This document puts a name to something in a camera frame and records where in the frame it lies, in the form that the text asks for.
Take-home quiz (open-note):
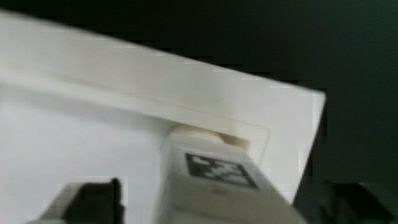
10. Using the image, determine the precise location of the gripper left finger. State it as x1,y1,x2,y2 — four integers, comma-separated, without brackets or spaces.
33,178,124,224

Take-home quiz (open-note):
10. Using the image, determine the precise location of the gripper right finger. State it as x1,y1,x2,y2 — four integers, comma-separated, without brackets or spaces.
319,182,398,224

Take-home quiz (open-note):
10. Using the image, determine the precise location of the white square tabletop part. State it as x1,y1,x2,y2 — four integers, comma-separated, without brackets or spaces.
0,9,324,224

